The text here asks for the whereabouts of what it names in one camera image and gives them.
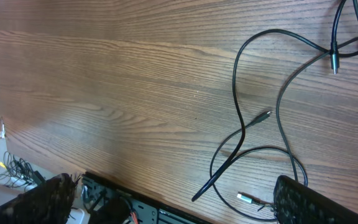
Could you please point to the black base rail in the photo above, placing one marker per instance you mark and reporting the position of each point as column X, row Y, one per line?
column 107, row 202

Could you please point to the black USB-C cable long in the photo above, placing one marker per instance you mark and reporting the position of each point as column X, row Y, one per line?
column 236, row 154

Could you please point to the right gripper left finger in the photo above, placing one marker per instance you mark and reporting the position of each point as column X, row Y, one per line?
column 48, row 203

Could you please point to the black USB-C cable short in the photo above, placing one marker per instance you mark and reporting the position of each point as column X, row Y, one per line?
column 352, row 28

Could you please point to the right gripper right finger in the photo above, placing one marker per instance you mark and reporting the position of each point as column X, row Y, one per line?
column 296, row 203

